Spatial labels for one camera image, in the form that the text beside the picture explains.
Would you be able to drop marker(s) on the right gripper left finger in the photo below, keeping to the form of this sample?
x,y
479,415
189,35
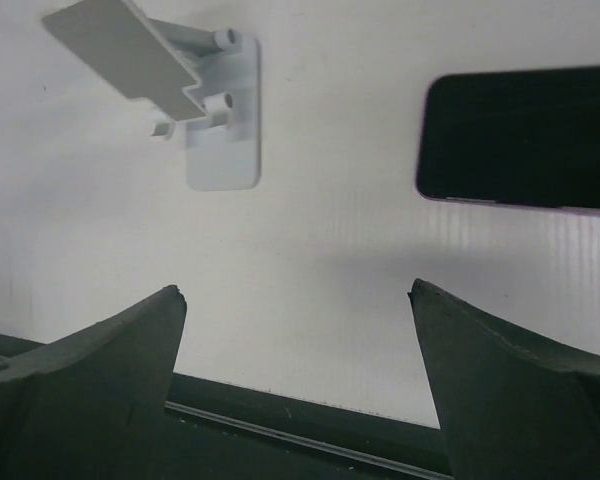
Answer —
x,y
91,405

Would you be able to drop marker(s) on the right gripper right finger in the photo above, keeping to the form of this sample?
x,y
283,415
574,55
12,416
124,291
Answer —
x,y
511,403

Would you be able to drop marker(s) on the silver folding phone stand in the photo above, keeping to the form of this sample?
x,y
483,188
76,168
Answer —
x,y
204,83

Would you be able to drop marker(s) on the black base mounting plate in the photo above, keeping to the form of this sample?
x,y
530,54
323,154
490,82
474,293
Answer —
x,y
212,430

